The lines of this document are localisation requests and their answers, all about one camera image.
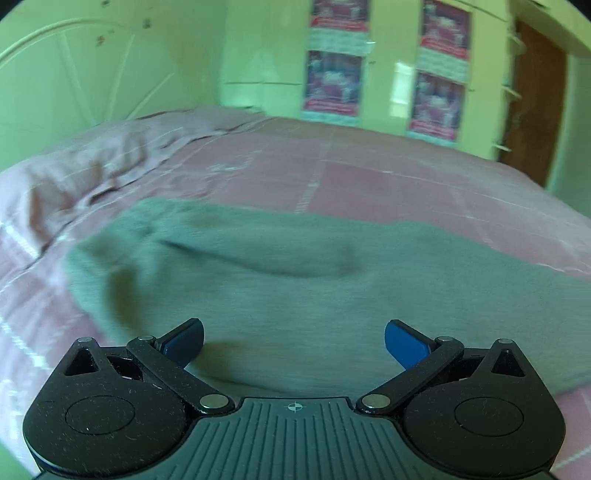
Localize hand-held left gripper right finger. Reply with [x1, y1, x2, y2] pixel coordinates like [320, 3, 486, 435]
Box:
[355, 318, 533, 416]

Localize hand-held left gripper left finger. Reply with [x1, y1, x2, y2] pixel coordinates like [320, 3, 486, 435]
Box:
[58, 318, 236, 416]

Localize grey-green pants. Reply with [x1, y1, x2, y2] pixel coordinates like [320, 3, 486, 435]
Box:
[65, 198, 591, 398]

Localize bed with pink checked sheet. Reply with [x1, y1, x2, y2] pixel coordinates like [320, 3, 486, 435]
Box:
[0, 104, 591, 464]

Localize pink pillow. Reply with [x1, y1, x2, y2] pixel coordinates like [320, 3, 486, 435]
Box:
[0, 136, 158, 259]

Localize white corner shelf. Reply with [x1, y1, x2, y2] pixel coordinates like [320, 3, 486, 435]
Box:
[492, 28, 525, 153]

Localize brown wooden door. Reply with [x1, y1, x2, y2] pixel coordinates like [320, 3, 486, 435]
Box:
[499, 21, 568, 188]

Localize white curved headboard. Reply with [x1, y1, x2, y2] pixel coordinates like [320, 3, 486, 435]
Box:
[0, 0, 228, 172]

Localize white glossy wardrobe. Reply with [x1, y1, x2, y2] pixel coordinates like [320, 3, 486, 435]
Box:
[219, 0, 583, 162]

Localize red calendar wall poster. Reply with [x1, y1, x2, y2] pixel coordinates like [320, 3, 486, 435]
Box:
[407, 69, 466, 147]
[309, 0, 373, 51]
[302, 50, 365, 125]
[419, 0, 472, 84]

